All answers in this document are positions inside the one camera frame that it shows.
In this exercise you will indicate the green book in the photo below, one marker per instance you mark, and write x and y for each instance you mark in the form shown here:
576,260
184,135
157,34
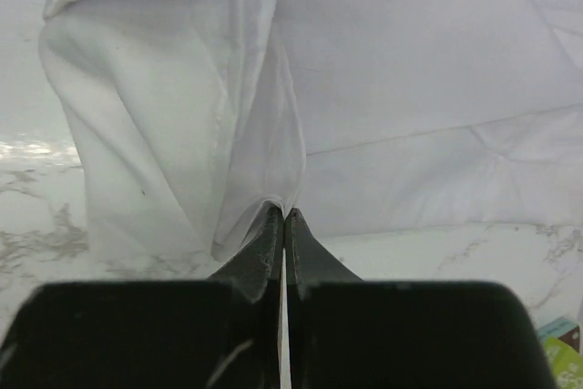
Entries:
562,342

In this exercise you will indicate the white long sleeve shirt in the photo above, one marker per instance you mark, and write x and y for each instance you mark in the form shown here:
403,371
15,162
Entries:
192,116

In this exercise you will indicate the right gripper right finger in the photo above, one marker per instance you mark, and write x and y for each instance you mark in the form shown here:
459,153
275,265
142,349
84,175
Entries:
313,273

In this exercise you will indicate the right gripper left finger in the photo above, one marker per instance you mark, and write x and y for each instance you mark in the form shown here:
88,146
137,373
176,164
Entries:
255,271

